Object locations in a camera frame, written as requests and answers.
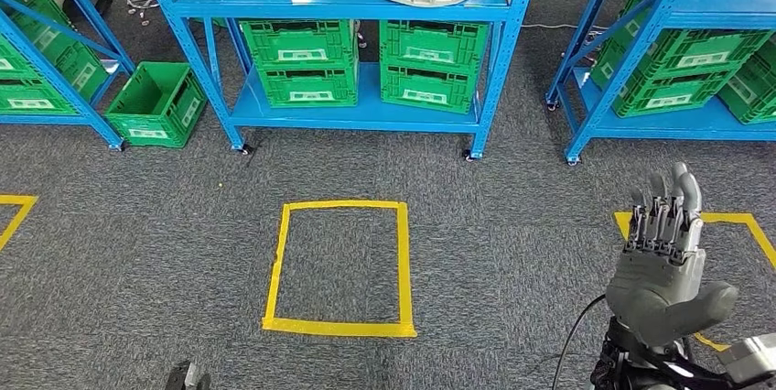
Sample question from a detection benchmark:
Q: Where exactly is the white floor cable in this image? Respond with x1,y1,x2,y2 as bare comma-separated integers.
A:
521,23,610,31

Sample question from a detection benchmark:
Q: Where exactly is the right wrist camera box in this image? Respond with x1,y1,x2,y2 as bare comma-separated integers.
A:
717,333,776,387

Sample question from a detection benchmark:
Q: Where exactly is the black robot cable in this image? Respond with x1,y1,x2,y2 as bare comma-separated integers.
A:
551,295,608,390

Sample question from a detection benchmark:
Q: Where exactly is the open green plastic crate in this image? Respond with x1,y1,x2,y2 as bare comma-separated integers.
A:
105,61,209,150

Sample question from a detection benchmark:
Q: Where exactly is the yellow floor tape square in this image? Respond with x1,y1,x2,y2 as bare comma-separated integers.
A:
0,194,38,252
613,211,776,353
262,200,418,339

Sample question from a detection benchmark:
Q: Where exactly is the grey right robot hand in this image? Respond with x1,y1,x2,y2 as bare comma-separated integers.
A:
606,162,739,347

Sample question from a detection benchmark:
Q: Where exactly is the black tire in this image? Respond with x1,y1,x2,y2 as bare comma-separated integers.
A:
60,0,115,19

